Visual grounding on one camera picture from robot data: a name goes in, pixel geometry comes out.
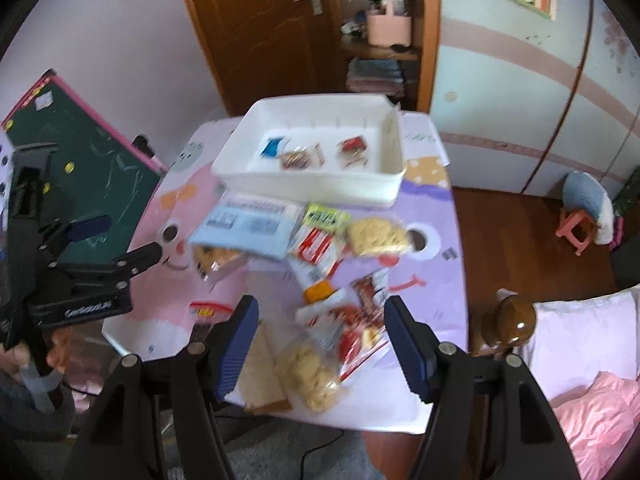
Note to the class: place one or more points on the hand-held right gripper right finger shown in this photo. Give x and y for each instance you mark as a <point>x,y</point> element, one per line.
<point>405,345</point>

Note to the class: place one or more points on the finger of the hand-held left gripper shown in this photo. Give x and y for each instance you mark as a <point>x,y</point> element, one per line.
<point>137,257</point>
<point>90,226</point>

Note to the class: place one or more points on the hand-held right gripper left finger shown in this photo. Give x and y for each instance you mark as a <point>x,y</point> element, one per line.
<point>240,345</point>

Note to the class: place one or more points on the beige packet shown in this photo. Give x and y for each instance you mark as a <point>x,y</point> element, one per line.
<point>260,377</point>

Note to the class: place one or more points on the red white picture packet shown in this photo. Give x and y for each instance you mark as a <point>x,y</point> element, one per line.
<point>345,332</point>

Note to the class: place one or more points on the clear yellow cracker packet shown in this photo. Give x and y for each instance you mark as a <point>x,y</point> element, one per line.
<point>310,375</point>

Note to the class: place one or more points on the clear yellow rice crisp packet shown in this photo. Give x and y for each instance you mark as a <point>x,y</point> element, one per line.
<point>377,237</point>

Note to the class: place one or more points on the large blue white bag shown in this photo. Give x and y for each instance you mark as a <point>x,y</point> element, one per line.
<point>245,225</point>

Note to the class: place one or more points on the white plastic bin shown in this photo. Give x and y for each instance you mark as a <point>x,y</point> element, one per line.
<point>310,180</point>

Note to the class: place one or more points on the person's left hand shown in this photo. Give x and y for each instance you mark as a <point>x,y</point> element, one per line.
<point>56,352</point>

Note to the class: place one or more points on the small red packet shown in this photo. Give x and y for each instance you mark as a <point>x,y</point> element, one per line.
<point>207,310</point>

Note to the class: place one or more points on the pastel cartoon tablecloth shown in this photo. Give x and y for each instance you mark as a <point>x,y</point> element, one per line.
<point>440,280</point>

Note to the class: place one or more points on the yellow cake packet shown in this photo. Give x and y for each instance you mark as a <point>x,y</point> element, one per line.
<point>215,260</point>

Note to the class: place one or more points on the orange white packet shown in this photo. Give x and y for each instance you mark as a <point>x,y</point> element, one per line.
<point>312,280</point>

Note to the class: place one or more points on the grey rug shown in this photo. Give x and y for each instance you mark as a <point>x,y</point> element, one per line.
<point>280,455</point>

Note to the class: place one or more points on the red white striped packet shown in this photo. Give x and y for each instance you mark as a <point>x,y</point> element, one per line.
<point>316,250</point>

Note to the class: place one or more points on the green pastry packet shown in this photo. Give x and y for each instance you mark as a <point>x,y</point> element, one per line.
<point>326,217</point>

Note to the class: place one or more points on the small blue packet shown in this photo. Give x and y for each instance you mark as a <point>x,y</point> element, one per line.
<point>272,147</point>

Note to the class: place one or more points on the clear brown snack packet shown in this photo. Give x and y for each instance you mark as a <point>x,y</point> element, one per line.
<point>295,160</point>

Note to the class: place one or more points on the clear red brown packet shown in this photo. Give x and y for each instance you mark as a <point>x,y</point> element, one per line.
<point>352,152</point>

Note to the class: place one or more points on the small brown packet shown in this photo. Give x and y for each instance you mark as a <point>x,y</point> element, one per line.
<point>318,154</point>

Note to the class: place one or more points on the pink plastic stool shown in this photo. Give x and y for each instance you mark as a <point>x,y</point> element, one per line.
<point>577,230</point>
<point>587,200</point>

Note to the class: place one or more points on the pink blanket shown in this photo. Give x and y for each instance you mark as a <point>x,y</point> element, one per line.
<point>600,420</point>

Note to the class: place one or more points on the dark furniture piece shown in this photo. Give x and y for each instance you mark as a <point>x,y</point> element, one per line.
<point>627,265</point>

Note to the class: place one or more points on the wooden door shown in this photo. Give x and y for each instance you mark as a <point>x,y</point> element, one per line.
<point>255,35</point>

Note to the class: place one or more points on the folded towels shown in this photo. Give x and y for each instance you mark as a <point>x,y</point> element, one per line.
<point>375,77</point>

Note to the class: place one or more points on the light blue wardrobe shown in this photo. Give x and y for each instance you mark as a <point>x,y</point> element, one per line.
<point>530,100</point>

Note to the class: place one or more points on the wooden shelf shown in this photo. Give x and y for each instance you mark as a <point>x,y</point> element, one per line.
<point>425,35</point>

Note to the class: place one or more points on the pink basket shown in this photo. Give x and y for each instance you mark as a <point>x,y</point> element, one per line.
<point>390,27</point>

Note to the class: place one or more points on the green chalkboard pink frame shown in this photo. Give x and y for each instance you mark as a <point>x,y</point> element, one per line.
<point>85,170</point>

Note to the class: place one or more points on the wooden bed post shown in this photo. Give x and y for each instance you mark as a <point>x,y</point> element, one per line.
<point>510,322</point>

